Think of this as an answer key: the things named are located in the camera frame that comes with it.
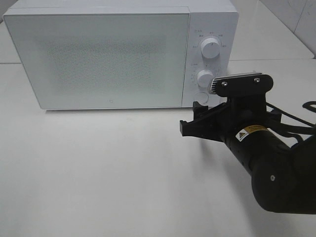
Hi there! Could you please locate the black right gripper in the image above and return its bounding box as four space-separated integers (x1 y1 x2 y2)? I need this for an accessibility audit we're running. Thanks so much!
180 95 281 142

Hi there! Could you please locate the round white door button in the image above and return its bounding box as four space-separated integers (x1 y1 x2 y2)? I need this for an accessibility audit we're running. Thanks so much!
194 92 209 105

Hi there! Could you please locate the white timer knob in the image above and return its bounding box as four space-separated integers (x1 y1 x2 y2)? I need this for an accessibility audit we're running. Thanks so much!
197 70 214 88

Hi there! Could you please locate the white microwave door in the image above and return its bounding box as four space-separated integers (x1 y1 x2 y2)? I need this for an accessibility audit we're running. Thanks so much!
5 14 189 110

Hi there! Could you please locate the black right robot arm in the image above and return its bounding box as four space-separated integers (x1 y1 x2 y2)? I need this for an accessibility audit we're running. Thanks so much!
180 95 316 214

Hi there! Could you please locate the upper white power knob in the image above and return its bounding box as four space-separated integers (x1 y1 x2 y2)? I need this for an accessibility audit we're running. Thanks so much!
200 36 221 59

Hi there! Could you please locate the white microwave oven body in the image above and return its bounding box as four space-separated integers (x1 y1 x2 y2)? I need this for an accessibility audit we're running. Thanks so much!
3 0 239 110

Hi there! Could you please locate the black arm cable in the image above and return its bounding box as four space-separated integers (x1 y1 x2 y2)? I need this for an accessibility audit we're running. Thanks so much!
266 101 316 141

